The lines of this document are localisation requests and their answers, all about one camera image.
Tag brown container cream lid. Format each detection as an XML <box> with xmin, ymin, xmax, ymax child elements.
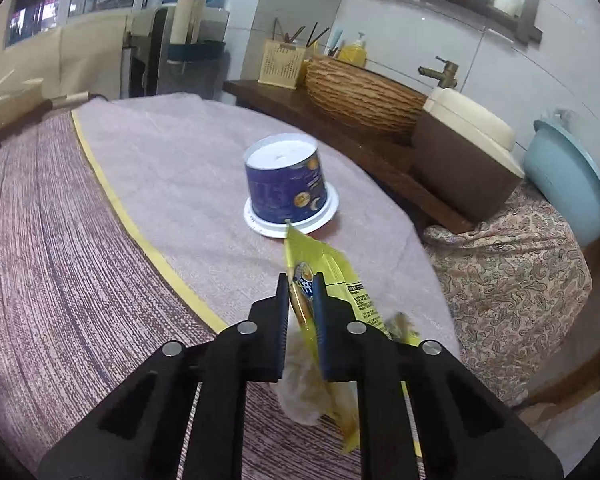
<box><xmin>412</xmin><ymin>87</ymin><xmax>526</xmax><ymax>222</ymax></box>

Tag light blue plastic basin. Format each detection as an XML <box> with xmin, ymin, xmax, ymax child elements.
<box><xmin>522</xmin><ymin>117</ymin><xmax>600</xmax><ymax>250</ymax></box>

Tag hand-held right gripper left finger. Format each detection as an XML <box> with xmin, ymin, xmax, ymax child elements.
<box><xmin>37</xmin><ymin>273</ymin><xmax>289</xmax><ymax>480</ymax></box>

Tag wooden chair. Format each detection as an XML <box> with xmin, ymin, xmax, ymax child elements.
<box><xmin>0</xmin><ymin>72</ymin><xmax>107</xmax><ymax>153</ymax></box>

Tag brass faucet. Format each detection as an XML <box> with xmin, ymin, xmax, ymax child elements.
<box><xmin>418</xmin><ymin>56</ymin><xmax>460</xmax><ymax>91</ymax></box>

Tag window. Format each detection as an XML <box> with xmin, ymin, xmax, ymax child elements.
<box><xmin>4</xmin><ymin>0</ymin><xmax>148</xmax><ymax>50</ymax></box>

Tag yellow soap bottle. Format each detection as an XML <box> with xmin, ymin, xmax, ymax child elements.
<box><xmin>337</xmin><ymin>32</ymin><xmax>369</xmax><ymax>69</ymax></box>

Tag yellow snack wrapper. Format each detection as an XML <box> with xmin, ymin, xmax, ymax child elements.
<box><xmin>284</xmin><ymin>220</ymin><xmax>422</xmax><ymax>455</ymax></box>

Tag water dispenser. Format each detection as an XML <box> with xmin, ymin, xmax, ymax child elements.
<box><xmin>121</xmin><ymin>4</ymin><xmax>229</xmax><ymax>102</ymax></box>

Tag wooden framed mirror shelf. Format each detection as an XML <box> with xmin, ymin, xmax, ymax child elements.
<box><xmin>346</xmin><ymin>0</ymin><xmax>544</xmax><ymax>44</ymax></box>

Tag dark wooden counter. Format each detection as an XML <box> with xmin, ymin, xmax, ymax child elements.
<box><xmin>223</xmin><ymin>79</ymin><xmax>477</xmax><ymax>235</ymax></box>

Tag white tissue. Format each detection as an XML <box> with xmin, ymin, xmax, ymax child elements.
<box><xmin>275</xmin><ymin>330</ymin><xmax>357</xmax><ymax>427</ymax></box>

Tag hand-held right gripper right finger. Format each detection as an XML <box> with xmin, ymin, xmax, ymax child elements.
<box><xmin>312</xmin><ymin>273</ymin><xmax>565</xmax><ymax>480</ymax></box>

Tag pale pink cloth yellow trim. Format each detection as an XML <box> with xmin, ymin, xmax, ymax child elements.
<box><xmin>71</xmin><ymin>92</ymin><xmax>462</xmax><ymax>356</ymax></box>

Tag paisley cloth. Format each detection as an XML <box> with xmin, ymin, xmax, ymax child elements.
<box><xmin>422</xmin><ymin>180</ymin><xmax>594</xmax><ymax>407</ymax></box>

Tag blue paper cup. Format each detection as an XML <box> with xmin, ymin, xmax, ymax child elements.
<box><xmin>243</xmin><ymin>132</ymin><xmax>340</xmax><ymax>239</ymax></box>

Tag cream paper rolls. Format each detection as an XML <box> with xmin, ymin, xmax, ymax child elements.
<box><xmin>172</xmin><ymin>0</ymin><xmax>207</xmax><ymax>47</ymax></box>

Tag wicker basket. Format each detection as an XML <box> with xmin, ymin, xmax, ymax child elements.
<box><xmin>305</xmin><ymin>55</ymin><xmax>429</xmax><ymax>134</ymax></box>

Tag cream utensil holder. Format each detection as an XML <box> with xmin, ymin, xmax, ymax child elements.
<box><xmin>257</xmin><ymin>37</ymin><xmax>311</xmax><ymax>90</ymax></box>

